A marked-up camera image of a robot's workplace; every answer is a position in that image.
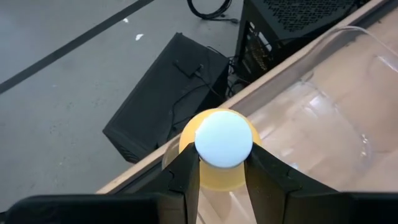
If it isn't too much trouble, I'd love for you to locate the yellow paint bottle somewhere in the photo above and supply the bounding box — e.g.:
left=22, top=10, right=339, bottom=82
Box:
left=178, top=108, right=262, bottom=191

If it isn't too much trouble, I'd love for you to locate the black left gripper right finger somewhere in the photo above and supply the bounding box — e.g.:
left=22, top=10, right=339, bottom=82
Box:
left=244, top=142, right=398, bottom=224

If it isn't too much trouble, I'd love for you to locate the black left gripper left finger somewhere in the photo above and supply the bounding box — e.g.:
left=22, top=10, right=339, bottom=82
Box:
left=0, top=142, right=200, bottom=224

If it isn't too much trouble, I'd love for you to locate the smooth black computer tower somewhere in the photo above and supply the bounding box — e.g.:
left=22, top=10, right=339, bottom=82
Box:
left=102, top=32, right=230, bottom=164

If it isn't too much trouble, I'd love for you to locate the wide clear plastic bin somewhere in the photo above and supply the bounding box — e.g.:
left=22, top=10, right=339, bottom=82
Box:
left=161, top=24, right=398, bottom=224

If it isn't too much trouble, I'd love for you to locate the thin black cable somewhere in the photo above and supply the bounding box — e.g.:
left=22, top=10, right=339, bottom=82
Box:
left=166, top=63, right=231, bottom=141

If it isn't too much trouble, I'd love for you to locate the black cable with coil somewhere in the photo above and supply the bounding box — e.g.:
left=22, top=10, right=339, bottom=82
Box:
left=186, top=0, right=239, bottom=24

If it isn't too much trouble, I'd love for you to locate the perforated black computer case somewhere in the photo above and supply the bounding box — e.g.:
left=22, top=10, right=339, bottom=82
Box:
left=235, top=0, right=373, bottom=83

